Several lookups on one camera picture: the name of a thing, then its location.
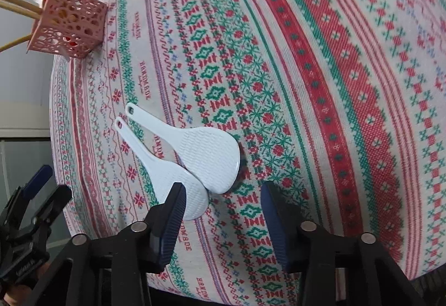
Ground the wooden chopstick five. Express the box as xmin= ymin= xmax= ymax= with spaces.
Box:
xmin=3 ymin=0 xmax=42 ymax=15

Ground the wooden chopstick four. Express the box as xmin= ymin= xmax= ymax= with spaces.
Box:
xmin=0 ymin=34 xmax=32 ymax=52

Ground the pink perforated utensil holder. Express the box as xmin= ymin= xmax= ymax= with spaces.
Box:
xmin=27 ymin=0 xmax=107 ymax=59

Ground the person left hand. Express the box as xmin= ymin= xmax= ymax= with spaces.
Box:
xmin=2 ymin=262 xmax=51 ymax=306

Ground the white rice paddle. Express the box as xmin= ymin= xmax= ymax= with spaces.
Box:
xmin=125 ymin=103 xmax=241 ymax=194
xmin=114 ymin=117 xmax=209 ymax=221

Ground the patterned striped tablecloth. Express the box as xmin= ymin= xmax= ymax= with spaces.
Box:
xmin=51 ymin=0 xmax=445 ymax=305

